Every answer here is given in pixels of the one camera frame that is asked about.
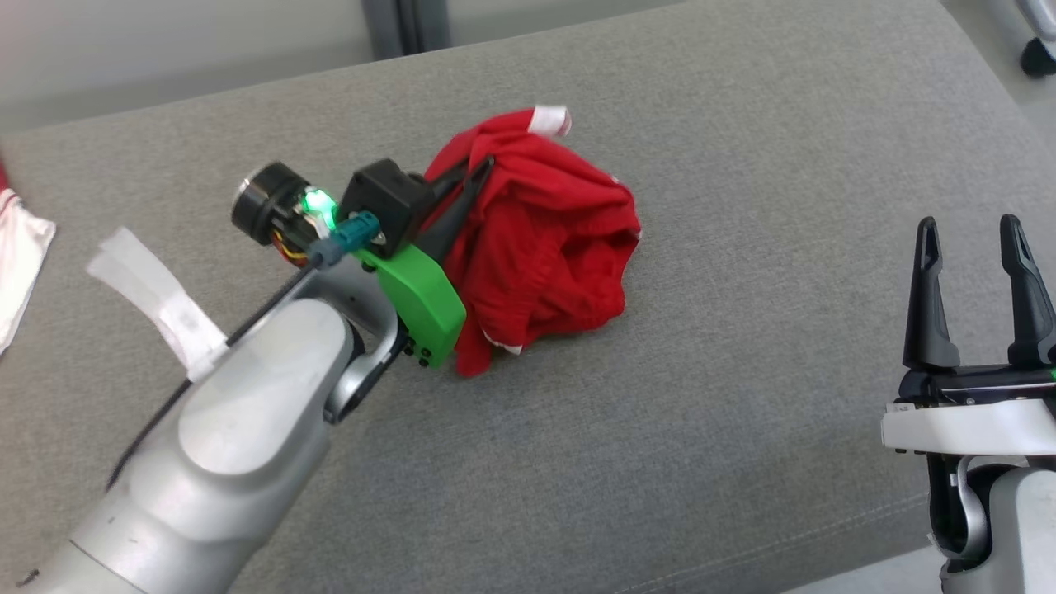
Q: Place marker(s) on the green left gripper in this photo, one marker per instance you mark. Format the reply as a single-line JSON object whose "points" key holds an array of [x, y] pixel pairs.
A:
{"points": [[421, 297]]}

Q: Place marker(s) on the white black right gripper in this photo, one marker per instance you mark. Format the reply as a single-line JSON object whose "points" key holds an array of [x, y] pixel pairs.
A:
{"points": [[965, 425]]}

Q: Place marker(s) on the red shorts with white trim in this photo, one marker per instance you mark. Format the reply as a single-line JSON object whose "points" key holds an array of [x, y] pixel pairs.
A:
{"points": [[544, 247]]}

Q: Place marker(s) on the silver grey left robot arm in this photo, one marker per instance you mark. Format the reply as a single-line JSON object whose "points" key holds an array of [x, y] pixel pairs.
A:
{"points": [[247, 429]]}

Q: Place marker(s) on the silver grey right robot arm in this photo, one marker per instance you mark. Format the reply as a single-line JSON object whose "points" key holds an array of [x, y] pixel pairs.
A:
{"points": [[1019, 528]]}

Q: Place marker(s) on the red and white striped garment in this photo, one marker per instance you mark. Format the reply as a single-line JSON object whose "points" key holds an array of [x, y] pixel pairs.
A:
{"points": [[21, 247]]}

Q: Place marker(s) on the black caster wheel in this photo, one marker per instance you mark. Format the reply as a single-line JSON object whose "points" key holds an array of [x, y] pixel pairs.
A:
{"points": [[1039, 58]]}

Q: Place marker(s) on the light grey cart leg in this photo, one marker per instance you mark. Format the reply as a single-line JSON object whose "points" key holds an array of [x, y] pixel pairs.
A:
{"points": [[1031, 16]]}

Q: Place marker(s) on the white tape label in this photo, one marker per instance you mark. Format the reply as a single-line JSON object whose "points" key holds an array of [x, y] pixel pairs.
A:
{"points": [[157, 297]]}

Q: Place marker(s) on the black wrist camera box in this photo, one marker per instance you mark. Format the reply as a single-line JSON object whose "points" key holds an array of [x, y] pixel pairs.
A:
{"points": [[384, 202]]}

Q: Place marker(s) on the dark grey vertical post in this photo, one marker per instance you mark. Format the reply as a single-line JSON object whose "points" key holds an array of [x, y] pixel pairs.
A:
{"points": [[404, 25]]}

